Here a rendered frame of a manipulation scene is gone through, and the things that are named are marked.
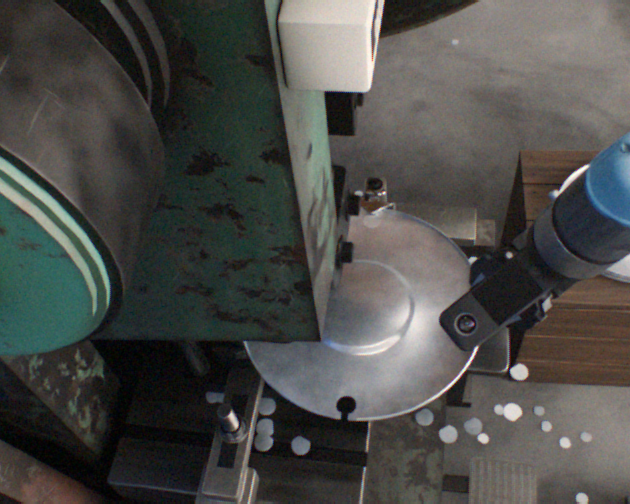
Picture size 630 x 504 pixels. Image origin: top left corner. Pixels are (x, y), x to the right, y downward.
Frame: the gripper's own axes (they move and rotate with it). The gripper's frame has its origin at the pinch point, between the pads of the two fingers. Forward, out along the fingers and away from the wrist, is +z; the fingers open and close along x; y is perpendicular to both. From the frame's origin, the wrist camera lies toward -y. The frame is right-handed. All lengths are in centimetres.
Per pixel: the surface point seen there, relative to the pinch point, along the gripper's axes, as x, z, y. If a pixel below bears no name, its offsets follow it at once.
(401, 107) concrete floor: 59, 105, 72
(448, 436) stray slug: -9.5, 12.3, -8.5
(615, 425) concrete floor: -37, 71, 40
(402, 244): 12.4, 5.6, 0.5
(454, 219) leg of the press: 12.9, 20.6, 16.2
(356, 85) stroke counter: 12, -49, -20
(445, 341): -0.2, 1.3, -5.1
